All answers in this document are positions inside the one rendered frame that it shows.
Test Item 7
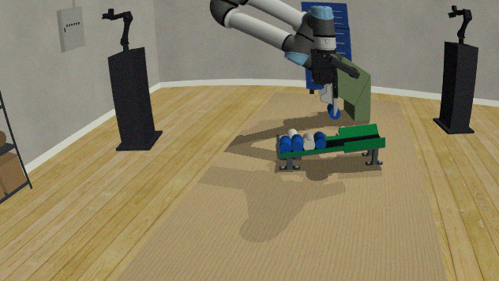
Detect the blue plastic bar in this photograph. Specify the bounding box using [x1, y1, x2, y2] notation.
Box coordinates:
[291, 134, 303, 152]
[280, 135, 291, 153]
[327, 104, 340, 120]
[313, 131, 326, 149]

